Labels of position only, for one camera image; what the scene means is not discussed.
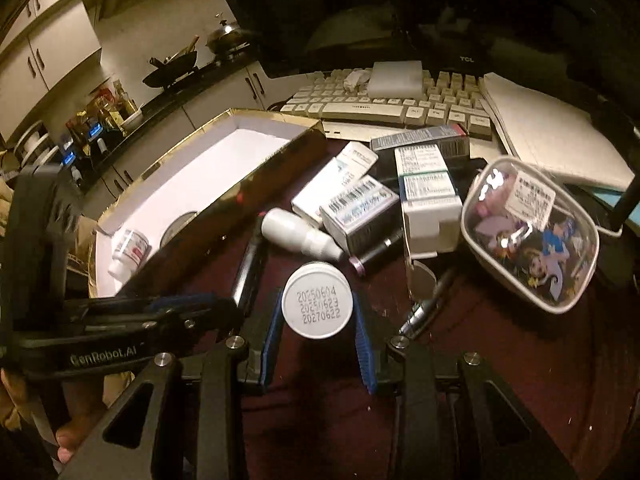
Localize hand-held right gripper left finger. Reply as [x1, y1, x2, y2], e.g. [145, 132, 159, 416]
[55, 287, 286, 480]

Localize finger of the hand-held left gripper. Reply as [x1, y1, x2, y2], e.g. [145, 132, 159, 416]
[85, 310, 242, 337]
[62, 293, 235, 320]

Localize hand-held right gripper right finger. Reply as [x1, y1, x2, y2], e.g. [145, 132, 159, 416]
[350, 292, 581, 480]

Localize grey carton with red end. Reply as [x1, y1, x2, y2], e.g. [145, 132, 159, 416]
[370, 125, 471, 158]

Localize person's left hand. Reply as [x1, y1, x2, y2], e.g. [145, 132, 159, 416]
[0, 367, 108, 466]

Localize silver pen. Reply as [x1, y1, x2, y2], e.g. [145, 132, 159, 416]
[398, 267, 458, 338]

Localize small white red-label pill bottle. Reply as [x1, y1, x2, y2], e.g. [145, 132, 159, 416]
[107, 229, 152, 283]

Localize white spray bottle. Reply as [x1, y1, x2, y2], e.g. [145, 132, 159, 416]
[261, 207, 346, 262]

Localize cluster of condiment bottles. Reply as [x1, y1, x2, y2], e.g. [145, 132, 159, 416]
[65, 80, 143, 136]

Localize tall white green-print box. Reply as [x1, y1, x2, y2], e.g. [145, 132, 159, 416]
[394, 144, 463, 281]

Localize white teal-print medicine box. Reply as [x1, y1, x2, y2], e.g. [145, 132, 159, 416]
[291, 141, 379, 226]

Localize white upper kitchen cabinets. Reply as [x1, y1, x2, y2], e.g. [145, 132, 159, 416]
[0, 0, 108, 131]

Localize white kitchen cabinets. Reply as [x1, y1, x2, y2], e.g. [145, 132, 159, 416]
[75, 60, 301, 221]
[0, 0, 108, 131]

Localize white lower kitchen cabinets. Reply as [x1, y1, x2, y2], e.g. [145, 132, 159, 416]
[75, 60, 301, 221]

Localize clear pouch of stickers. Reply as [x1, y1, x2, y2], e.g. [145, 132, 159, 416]
[460, 156, 600, 315]

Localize black wok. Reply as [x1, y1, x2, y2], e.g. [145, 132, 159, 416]
[142, 35, 201, 92]

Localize beige computer keyboard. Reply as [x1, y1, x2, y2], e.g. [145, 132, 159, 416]
[280, 67, 493, 141]

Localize steel pot with lid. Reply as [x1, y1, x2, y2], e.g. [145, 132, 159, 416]
[206, 12, 251, 58]

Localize white foam block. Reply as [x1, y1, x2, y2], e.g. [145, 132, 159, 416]
[367, 60, 425, 97]

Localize light blue book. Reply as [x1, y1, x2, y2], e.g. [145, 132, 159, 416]
[580, 182, 640, 238]

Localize white lined notebook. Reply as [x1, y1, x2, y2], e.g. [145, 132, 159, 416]
[477, 72, 636, 193]

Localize black computer monitor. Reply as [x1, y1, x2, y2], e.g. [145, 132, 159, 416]
[202, 0, 601, 81]

